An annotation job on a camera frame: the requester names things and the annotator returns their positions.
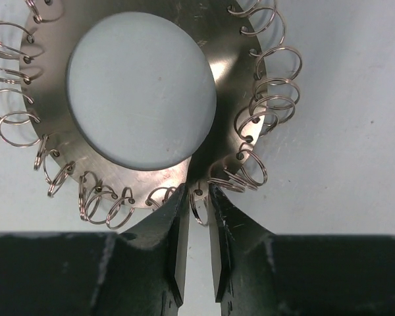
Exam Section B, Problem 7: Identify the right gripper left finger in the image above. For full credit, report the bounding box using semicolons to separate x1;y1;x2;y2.
0;185;188;315

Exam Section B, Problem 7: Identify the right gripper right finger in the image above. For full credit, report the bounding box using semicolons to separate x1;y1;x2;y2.
209;186;395;315

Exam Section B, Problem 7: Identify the metal disc with keyrings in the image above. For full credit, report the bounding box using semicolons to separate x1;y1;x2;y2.
0;1;301;230

